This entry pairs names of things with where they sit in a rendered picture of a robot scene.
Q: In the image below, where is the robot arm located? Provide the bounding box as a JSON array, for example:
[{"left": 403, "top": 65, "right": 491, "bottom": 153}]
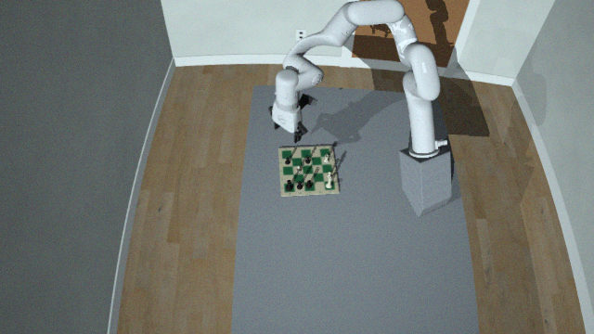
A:
[{"left": 275, "top": 0, "right": 447, "bottom": 158}]

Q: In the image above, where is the green and cream chessboard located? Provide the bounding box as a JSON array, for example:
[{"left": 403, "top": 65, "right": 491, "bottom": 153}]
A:
[{"left": 278, "top": 146, "right": 339, "bottom": 197}]

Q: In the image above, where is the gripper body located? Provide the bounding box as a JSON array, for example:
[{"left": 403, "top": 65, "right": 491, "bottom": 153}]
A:
[{"left": 272, "top": 100, "right": 302, "bottom": 133}]

